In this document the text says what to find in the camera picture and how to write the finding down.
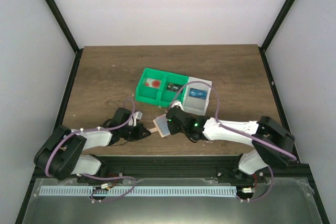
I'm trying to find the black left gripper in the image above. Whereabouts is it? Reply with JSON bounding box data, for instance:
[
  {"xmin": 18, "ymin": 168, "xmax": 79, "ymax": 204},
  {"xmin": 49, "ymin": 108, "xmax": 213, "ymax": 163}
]
[{"xmin": 120, "ymin": 124, "xmax": 151, "ymax": 143}]

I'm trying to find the beige leather card holder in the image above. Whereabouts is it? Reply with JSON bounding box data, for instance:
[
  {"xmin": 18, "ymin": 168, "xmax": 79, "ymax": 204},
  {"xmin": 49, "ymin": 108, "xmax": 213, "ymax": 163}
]
[{"xmin": 149, "ymin": 114, "xmax": 170, "ymax": 138}]

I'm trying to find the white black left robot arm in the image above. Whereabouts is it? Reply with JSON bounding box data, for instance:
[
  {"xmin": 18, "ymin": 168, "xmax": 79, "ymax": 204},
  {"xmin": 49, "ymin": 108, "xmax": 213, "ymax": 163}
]
[{"xmin": 34, "ymin": 108, "xmax": 151, "ymax": 184}]

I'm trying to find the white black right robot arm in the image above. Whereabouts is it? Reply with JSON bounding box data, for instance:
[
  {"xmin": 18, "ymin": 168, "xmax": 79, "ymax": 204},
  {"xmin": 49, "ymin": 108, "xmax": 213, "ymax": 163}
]
[{"xmin": 166, "ymin": 105, "xmax": 297, "ymax": 184}]

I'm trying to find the blue VIP credit card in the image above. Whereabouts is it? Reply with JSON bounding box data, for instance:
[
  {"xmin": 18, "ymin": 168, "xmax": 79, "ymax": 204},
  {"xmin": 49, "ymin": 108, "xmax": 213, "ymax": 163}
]
[{"xmin": 188, "ymin": 88, "xmax": 207, "ymax": 100}]

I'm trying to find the black VIP credit card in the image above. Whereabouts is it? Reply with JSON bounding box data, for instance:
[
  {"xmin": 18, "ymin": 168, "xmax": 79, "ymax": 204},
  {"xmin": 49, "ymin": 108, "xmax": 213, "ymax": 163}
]
[{"xmin": 166, "ymin": 83, "xmax": 182, "ymax": 92}]

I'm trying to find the white red credit card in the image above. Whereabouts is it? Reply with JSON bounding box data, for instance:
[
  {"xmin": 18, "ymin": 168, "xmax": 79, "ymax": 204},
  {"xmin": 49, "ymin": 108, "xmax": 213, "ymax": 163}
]
[{"xmin": 144, "ymin": 78, "xmax": 161, "ymax": 89}]

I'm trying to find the white plastic bin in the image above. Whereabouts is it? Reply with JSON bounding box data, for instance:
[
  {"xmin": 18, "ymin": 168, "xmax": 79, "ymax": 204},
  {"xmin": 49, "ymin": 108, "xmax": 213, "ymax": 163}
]
[{"xmin": 182, "ymin": 77, "xmax": 212, "ymax": 116}]

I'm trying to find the middle green plastic bin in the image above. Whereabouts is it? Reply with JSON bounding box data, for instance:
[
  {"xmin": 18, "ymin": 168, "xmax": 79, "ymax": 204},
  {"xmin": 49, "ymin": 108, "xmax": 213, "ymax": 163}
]
[{"xmin": 158, "ymin": 72, "xmax": 189, "ymax": 107}]

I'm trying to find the green plastic bin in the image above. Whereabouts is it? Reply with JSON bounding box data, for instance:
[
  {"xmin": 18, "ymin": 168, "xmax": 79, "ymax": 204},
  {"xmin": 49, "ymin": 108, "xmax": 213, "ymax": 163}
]
[
  {"xmin": 158, "ymin": 72, "xmax": 189, "ymax": 107},
  {"xmin": 135, "ymin": 68, "xmax": 166, "ymax": 105}
]

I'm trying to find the left green plastic bin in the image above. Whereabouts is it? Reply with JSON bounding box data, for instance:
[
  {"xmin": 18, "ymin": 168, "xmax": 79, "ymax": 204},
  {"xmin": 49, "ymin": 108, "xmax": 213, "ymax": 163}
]
[{"xmin": 135, "ymin": 68, "xmax": 166, "ymax": 105}]

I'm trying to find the metal sheet front plate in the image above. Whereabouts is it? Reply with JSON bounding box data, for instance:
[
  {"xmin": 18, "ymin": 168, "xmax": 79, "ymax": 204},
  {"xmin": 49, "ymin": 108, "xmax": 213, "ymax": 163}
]
[{"xmin": 23, "ymin": 178, "xmax": 322, "ymax": 223}]

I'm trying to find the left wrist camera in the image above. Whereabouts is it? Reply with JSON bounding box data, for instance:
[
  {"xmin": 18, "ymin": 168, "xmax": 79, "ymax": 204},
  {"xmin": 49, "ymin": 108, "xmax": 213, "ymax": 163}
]
[{"xmin": 129, "ymin": 111, "xmax": 143, "ymax": 126}]

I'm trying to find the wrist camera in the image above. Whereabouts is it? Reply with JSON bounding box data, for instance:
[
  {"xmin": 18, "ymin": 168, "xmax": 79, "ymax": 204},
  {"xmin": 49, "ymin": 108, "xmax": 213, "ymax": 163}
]
[
  {"xmin": 170, "ymin": 100, "xmax": 183, "ymax": 109},
  {"xmin": 129, "ymin": 111, "xmax": 143, "ymax": 126}
]

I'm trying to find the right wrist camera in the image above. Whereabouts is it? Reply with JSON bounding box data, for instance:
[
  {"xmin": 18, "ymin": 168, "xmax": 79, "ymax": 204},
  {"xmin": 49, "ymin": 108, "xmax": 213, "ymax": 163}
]
[{"xmin": 170, "ymin": 100, "xmax": 183, "ymax": 109}]

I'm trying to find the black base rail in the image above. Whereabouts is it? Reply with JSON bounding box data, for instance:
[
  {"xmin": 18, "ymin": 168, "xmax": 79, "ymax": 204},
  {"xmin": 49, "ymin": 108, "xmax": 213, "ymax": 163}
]
[{"xmin": 76, "ymin": 155, "xmax": 312, "ymax": 183}]

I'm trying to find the light blue slotted cable duct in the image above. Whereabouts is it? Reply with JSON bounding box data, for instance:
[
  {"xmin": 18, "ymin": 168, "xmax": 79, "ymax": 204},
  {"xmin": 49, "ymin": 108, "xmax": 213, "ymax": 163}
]
[{"xmin": 38, "ymin": 186, "xmax": 237, "ymax": 198}]

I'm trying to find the black left frame post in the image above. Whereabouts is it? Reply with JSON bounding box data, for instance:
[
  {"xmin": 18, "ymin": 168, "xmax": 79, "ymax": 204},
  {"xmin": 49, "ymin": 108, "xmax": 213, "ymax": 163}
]
[{"xmin": 28, "ymin": 0, "xmax": 81, "ymax": 54}]

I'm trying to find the black frame post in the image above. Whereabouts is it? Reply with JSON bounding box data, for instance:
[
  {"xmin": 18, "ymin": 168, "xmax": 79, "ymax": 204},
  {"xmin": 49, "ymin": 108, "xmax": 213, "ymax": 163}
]
[
  {"xmin": 28, "ymin": 0, "xmax": 81, "ymax": 54},
  {"xmin": 258, "ymin": 0, "xmax": 312, "ymax": 51}
]

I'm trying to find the black right frame post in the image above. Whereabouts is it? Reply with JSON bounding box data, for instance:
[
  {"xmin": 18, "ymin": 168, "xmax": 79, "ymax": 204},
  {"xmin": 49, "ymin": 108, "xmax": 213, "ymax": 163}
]
[{"xmin": 258, "ymin": 0, "xmax": 312, "ymax": 51}]

